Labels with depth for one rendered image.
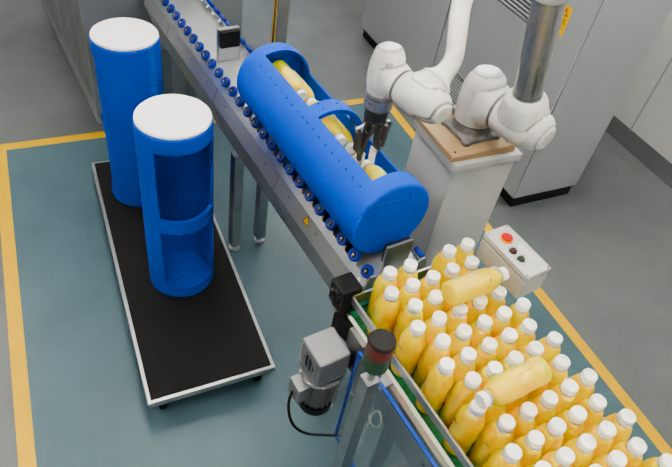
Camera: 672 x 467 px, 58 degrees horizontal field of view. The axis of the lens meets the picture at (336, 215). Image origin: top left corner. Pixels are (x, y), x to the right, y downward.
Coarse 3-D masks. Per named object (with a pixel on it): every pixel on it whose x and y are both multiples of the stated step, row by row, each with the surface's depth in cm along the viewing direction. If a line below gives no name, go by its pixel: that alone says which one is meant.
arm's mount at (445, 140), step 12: (432, 132) 238; (444, 132) 239; (444, 144) 233; (456, 144) 234; (480, 144) 235; (492, 144) 236; (504, 144) 237; (456, 156) 228; (468, 156) 230; (480, 156) 233
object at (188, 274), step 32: (160, 160) 248; (192, 160) 251; (160, 192) 259; (192, 192) 264; (160, 224) 240; (192, 224) 242; (160, 256) 254; (192, 256) 288; (160, 288) 269; (192, 288) 269
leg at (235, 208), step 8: (232, 152) 274; (232, 160) 275; (240, 160) 274; (232, 168) 278; (240, 168) 278; (232, 176) 281; (240, 176) 281; (232, 184) 284; (240, 184) 285; (232, 192) 288; (240, 192) 288; (232, 200) 291; (240, 200) 292; (232, 208) 294; (240, 208) 296; (232, 216) 297; (240, 216) 300; (232, 224) 301; (240, 224) 304; (232, 232) 305; (240, 232) 308; (232, 240) 309; (240, 240) 312; (232, 248) 315
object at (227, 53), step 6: (222, 30) 261; (228, 30) 262; (234, 30) 263; (222, 36) 261; (228, 36) 262; (234, 36) 264; (222, 42) 263; (228, 42) 264; (234, 42) 266; (222, 48) 265; (228, 48) 268; (234, 48) 270; (222, 54) 269; (228, 54) 270; (234, 54) 272; (222, 60) 271; (228, 60) 272
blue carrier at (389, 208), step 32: (256, 64) 222; (288, 64) 238; (256, 96) 220; (288, 96) 209; (320, 96) 235; (288, 128) 205; (320, 128) 197; (352, 128) 221; (320, 160) 192; (352, 160) 186; (384, 160) 208; (320, 192) 193; (352, 192) 181; (384, 192) 177; (416, 192) 184; (352, 224) 181; (384, 224) 187; (416, 224) 197
